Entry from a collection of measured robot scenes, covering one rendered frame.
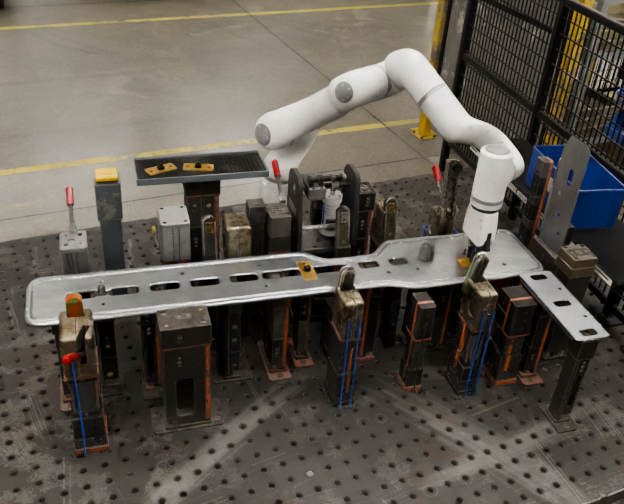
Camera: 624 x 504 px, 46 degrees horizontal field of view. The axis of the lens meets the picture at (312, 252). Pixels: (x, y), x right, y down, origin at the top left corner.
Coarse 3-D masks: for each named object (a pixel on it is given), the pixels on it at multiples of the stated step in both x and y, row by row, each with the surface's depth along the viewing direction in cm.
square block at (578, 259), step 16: (560, 256) 207; (576, 256) 203; (592, 256) 204; (560, 272) 208; (576, 272) 203; (592, 272) 205; (560, 288) 209; (576, 288) 207; (560, 304) 209; (560, 336) 217; (544, 352) 221; (560, 352) 221
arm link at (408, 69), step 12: (384, 60) 212; (396, 60) 196; (408, 60) 194; (420, 60) 194; (396, 72) 196; (408, 72) 194; (420, 72) 193; (432, 72) 194; (396, 84) 200; (408, 84) 195; (420, 84) 193; (432, 84) 192; (420, 96) 194
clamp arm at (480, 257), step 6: (474, 258) 190; (480, 258) 189; (486, 258) 189; (474, 264) 190; (480, 264) 190; (486, 264) 190; (468, 270) 194; (474, 270) 191; (480, 270) 192; (468, 276) 194; (474, 276) 193; (480, 276) 194; (474, 282) 195; (480, 282) 195; (462, 288) 198
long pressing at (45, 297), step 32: (256, 256) 202; (288, 256) 204; (352, 256) 205; (384, 256) 207; (416, 256) 208; (448, 256) 209; (512, 256) 211; (32, 288) 184; (64, 288) 185; (96, 288) 186; (192, 288) 189; (224, 288) 190; (256, 288) 190; (288, 288) 191; (320, 288) 193; (416, 288) 197; (32, 320) 175; (96, 320) 177
